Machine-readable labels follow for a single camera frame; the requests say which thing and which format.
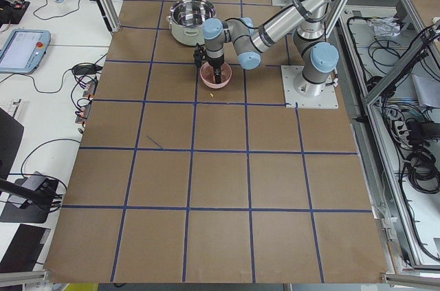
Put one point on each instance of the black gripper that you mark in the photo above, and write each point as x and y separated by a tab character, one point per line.
216	63

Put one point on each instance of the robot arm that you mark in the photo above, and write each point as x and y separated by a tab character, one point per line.
305	18

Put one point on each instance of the pale green cooking pot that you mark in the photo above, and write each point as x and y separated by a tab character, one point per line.
186	20

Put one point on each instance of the pink bowl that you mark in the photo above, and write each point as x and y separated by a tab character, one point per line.
214	79

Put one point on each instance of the crumpled white paper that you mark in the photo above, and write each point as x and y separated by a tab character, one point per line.
387	26

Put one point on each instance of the teach pendant tablet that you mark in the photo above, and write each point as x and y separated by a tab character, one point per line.
23	51

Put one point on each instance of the black laptop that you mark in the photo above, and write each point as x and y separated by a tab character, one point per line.
25	248

